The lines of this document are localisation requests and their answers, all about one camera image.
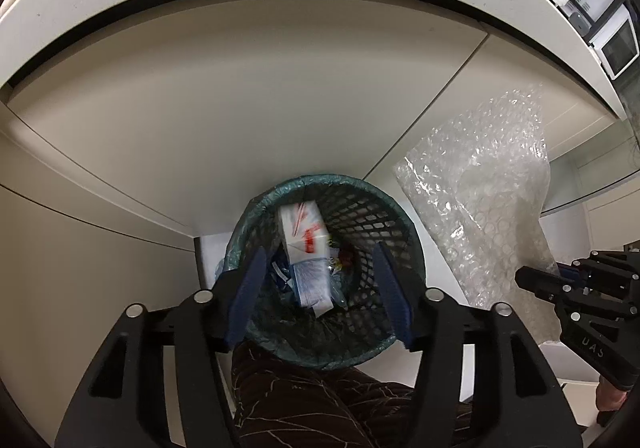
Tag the small black charger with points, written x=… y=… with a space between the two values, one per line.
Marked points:
x=581 y=23

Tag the white toaster oven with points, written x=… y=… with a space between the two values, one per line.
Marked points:
x=620 y=45

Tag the cream cabinet door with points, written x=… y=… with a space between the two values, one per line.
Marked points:
x=75 y=253
x=425 y=117
x=250 y=127

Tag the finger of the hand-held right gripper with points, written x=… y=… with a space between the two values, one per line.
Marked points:
x=567 y=272
x=537 y=282

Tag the clear bubble wrap sheet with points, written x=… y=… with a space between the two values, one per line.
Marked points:
x=475 y=188

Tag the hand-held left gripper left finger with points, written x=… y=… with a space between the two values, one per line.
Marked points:
x=245 y=298

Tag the black mesh trash bin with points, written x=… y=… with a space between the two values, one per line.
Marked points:
x=370 y=228

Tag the person's right hand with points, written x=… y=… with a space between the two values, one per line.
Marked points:
x=611 y=395

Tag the person's dark patterned trousers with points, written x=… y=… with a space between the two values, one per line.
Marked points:
x=310 y=403

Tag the blue snack wrapper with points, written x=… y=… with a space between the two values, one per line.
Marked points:
x=286 y=285

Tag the red striped drinking straw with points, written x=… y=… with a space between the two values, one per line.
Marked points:
x=300 y=220

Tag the blue and white milk carton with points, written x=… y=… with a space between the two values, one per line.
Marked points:
x=310 y=278

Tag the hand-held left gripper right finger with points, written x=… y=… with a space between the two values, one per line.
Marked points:
x=395 y=298

